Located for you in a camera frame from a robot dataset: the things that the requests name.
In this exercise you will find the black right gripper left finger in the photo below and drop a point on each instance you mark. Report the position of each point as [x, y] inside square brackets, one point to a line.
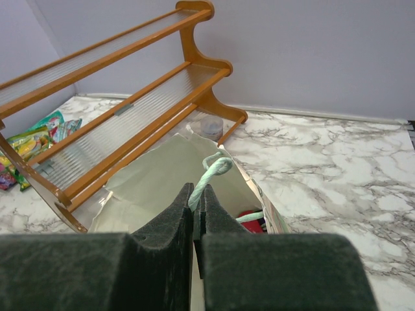
[149, 269]

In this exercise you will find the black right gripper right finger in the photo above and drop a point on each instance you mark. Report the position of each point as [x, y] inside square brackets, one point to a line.
[258, 271]

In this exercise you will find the red snack packet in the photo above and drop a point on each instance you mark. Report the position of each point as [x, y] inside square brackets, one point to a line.
[253, 221]

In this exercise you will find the green patterned paper bag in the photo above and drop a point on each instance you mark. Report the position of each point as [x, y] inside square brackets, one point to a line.
[148, 185]

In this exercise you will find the green Fox's snack packet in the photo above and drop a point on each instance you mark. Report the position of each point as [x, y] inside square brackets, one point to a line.
[21, 180]

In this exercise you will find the purple berry snack packet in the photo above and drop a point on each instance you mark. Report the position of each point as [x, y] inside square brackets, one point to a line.
[7, 180]

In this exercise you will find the yellow fruit snack packet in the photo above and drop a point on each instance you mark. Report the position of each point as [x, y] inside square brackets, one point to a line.
[31, 143]

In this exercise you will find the teal snack packet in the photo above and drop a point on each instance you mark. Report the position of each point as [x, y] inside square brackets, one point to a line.
[57, 126]

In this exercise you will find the orange wooden tiered rack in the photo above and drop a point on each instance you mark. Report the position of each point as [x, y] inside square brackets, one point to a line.
[73, 170]

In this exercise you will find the small clear plastic jar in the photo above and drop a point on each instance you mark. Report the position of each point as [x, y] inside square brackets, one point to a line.
[211, 127]

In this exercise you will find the aluminium frame rail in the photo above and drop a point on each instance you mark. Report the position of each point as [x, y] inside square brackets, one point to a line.
[411, 132]

